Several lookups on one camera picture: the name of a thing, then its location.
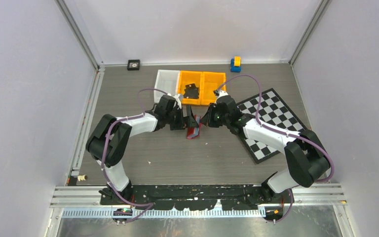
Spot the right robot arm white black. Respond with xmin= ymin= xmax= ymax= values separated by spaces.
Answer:
xmin=200 ymin=94 xmax=332 ymax=203

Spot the black card in bin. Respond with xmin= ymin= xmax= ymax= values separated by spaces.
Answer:
xmin=183 ymin=83 xmax=199 ymax=99

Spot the blue yellow toy block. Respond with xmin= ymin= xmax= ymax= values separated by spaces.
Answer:
xmin=230 ymin=56 xmax=241 ymax=73

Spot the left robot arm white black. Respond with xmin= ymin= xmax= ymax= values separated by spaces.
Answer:
xmin=85 ymin=95 xmax=199 ymax=204

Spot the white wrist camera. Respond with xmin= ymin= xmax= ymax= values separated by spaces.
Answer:
xmin=213 ymin=90 xmax=228 ymax=104
xmin=173 ymin=93 xmax=183 ymax=109

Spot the red card holder wallet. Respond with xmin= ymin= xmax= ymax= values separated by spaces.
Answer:
xmin=186 ymin=115 xmax=201 ymax=139

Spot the small black square box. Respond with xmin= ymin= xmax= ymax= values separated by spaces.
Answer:
xmin=127 ymin=59 xmax=141 ymax=71

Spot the black white checkerboard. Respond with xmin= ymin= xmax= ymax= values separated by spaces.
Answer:
xmin=236 ymin=88 xmax=306 ymax=164

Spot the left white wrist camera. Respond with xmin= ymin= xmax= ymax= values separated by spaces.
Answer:
xmin=173 ymin=93 xmax=183 ymax=109

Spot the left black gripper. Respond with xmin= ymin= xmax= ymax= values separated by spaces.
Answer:
xmin=165 ymin=105 xmax=198 ymax=131

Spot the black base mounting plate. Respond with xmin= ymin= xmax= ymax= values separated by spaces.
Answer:
xmin=99 ymin=184 xmax=294 ymax=211

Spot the empty orange bin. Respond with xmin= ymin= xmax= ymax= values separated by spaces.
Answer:
xmin=200 ymin=72 xmax=226 ymax=106

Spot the orange bin with cards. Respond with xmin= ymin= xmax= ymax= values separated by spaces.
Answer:
xmin=178 ymin=71 xmax=203 ymax=106

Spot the aluminium rail frame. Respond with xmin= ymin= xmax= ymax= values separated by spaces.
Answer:
xmin=50 ymin=183 xmax=347 ymax=219

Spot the white plastic bin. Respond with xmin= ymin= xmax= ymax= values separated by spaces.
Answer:
xmin=154 ymin=70 xmax=181 ymax=95

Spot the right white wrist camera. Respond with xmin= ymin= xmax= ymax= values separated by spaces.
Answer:
xmin=213 ymin=90 xmax=228 ymax=104

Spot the small beige spool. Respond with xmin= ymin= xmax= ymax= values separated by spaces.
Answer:
xmin=76 ymin=175 xmax=87 ymax=182

